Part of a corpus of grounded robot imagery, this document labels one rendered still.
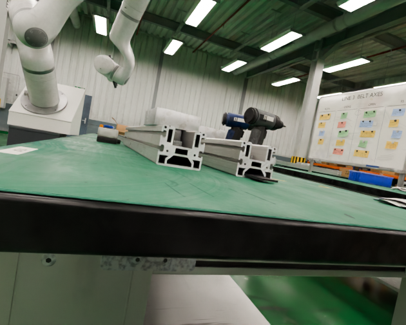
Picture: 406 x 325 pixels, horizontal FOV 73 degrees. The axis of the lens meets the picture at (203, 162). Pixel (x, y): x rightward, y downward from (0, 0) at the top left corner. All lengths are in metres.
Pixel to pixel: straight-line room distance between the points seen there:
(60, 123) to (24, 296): 1.10
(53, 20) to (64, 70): 11.42
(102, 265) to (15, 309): 0.09
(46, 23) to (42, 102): 0.37
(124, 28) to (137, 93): 11.18
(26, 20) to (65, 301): 0.99
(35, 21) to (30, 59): 0.18
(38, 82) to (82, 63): 11.27
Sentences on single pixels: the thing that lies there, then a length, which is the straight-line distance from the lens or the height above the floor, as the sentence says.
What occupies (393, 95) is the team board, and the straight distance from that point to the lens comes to 3.91.
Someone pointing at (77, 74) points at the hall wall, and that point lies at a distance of 12.55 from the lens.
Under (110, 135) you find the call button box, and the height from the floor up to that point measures 0.81.
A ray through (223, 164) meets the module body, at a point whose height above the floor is 0.80.
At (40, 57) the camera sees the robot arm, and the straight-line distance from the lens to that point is 1.31.
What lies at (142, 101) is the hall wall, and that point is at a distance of 12.45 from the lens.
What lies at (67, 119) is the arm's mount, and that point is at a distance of 1.39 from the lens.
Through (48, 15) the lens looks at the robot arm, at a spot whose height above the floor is 1.19.
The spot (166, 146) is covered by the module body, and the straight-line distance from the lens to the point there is 0.58.
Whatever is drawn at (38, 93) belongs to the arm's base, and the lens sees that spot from 1.39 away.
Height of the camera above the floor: 0.83
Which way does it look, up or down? 3 degrees down
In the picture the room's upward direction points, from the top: 10 degrees clockwise
